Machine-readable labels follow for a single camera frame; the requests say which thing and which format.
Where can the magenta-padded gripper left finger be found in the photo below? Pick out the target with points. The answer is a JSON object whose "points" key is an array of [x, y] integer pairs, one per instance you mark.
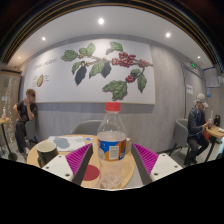
{"points": [[56, 166]]}

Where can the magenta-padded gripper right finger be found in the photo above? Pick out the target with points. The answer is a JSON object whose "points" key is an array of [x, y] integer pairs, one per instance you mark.
{"points": [[165, 166]]}

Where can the clear red-capped drink bottle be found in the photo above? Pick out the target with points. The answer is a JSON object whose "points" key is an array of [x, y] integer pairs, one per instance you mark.
{"points": [[111, 146]]}

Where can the dark mug with white inside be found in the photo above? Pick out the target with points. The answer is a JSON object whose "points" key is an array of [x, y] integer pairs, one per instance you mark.
{"points": [[46, 152]]}

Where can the grey upholstered chair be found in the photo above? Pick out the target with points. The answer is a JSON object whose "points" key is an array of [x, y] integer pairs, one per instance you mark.
{"points": [[86, 127], [31, 130], [180, 133]]}

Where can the small brown cardboard box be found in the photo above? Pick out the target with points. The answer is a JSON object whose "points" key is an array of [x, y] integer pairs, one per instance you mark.
{"points": [[128, 145]]}

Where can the person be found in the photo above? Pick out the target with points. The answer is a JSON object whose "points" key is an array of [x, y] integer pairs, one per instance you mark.
{"points": [[196, 125], [25, 113]]}

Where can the small round wooden side table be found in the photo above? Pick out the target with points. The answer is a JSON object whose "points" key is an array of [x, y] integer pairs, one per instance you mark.
{"points": [[4, 120]]}

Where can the small clear bottle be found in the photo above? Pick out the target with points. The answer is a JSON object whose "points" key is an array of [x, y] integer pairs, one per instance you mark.
{"points": [[4, 113]]}

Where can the white paper door sign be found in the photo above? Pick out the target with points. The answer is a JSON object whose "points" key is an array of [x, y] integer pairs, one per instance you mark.
{"points": [[189, 89]]}

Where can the green exit sign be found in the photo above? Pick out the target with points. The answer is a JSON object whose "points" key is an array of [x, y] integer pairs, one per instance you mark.
{"points": [[193, 65]]}

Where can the round recessed ceiling lights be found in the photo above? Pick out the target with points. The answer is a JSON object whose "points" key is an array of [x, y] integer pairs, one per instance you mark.
{"points": [[101, 21]]}

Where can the large coffee branch wall mural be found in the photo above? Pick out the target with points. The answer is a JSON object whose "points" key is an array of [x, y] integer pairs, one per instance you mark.
{"points": [[66, 80]]}

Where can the wall notice board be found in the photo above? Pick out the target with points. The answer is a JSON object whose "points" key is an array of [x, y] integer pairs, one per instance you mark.
{"points": [[212, 77]]}

